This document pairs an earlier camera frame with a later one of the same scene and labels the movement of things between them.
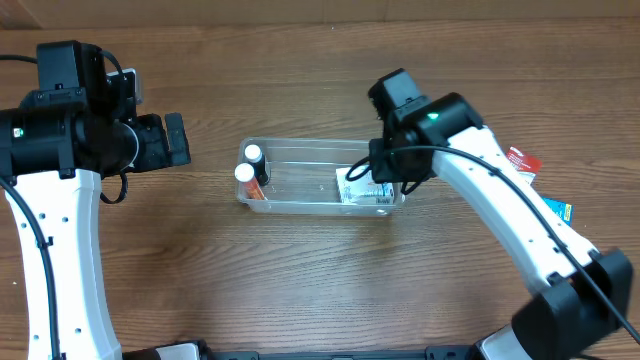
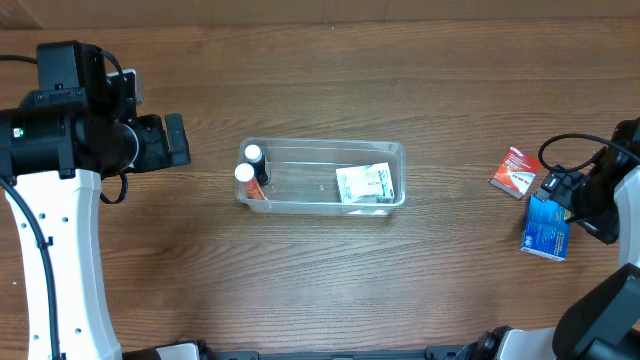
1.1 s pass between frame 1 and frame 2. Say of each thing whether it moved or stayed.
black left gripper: stayed
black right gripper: moved
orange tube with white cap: stayed
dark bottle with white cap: stayed
